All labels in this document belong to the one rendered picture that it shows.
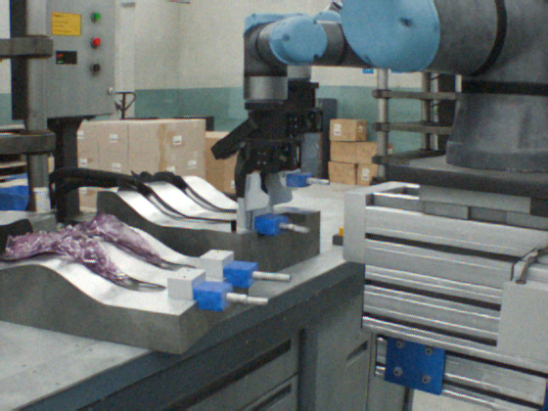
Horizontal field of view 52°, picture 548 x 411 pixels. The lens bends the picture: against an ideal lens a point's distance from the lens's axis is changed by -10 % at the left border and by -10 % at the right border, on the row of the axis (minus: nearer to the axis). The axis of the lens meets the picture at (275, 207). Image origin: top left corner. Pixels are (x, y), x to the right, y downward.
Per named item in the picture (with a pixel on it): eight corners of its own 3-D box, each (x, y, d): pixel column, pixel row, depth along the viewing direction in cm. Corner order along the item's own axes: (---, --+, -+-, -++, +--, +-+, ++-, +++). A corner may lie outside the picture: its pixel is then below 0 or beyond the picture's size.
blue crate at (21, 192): (64, 215, 473) (62, 189, 469) (26, 224, 438) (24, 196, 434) (22, 208, 503) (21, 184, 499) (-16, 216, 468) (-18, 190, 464)
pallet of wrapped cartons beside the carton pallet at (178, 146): (218, 222, 554) (218, 117, 538) (148, 240, 485) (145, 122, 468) (130, 207, 627) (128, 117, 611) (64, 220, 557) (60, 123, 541)
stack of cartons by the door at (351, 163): (395, 185, 791) (396, 121, 777) (385, 188, 765) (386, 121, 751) (340, 179, 841) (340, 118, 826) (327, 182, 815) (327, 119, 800)
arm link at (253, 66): (253, 10, 94) (236, 17, 102) (253, 75, 96) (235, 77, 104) (297, 13, 97) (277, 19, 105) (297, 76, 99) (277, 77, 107)
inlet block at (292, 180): (334, 194, 134) (335, 168, 133) (323, 197, 130) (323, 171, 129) (284, 188, 141) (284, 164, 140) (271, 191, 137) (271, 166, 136)
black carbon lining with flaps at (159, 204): (278, 221, 121) (278, 173, 119) (227, 237, 108) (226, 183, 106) (153, 205, 140) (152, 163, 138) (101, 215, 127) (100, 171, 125)
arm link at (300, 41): (348, 17, 89) (316, 23, 99) (282, 12, 85) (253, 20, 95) (349, 67, 91) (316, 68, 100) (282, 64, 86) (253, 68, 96)
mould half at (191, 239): (320, 253, 124) (321, 187, 121) (242, 286, 102) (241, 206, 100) (145, 225, 151) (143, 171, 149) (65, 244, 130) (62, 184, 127)
